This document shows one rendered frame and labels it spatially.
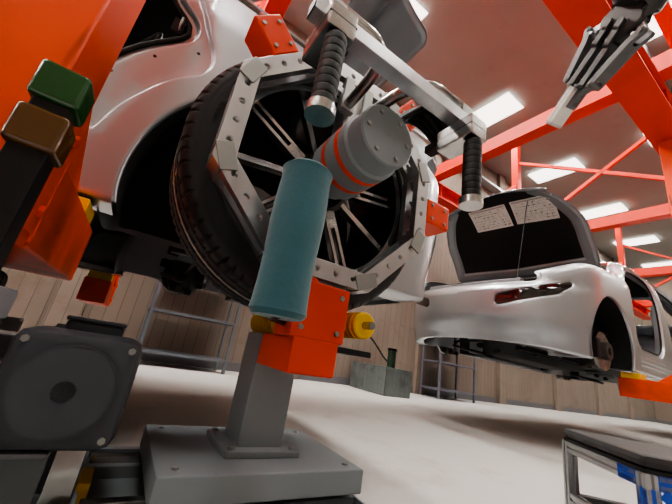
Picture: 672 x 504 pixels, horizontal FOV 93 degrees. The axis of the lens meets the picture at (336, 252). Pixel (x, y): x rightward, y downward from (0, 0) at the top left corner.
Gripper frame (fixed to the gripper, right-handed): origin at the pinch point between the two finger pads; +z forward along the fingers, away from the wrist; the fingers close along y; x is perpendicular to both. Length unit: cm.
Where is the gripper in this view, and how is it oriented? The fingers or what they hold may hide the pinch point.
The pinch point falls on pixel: (564, 108)
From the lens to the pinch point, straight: 81.4
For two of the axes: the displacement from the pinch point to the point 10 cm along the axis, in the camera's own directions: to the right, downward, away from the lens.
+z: -3.3, 7.9, 5.1
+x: 9.4, 2.2, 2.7
